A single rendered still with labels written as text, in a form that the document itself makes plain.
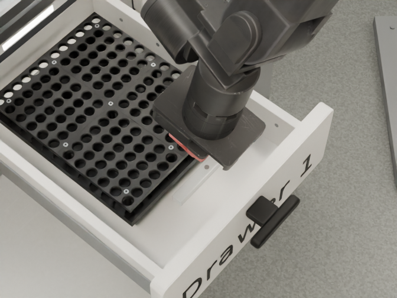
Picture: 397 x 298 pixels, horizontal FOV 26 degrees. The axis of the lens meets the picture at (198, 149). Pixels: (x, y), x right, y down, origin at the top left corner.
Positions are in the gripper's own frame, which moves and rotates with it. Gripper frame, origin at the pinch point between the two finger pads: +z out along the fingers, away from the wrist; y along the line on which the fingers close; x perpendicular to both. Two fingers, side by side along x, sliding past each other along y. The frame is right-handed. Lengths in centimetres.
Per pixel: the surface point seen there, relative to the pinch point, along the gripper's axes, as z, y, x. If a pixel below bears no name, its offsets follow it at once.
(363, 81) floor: 94, 4, 83
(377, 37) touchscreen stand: 92, 0, 95
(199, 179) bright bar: 5.5, 1.9, -0.2
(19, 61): 9.0, -24.8, -2.4
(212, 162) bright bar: 5.7, 1.7, 2.4
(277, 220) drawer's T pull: -3.3, 11.9, -1.6
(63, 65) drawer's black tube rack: 5.0, -19.2, -0.7
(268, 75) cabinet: 65, -10, 51
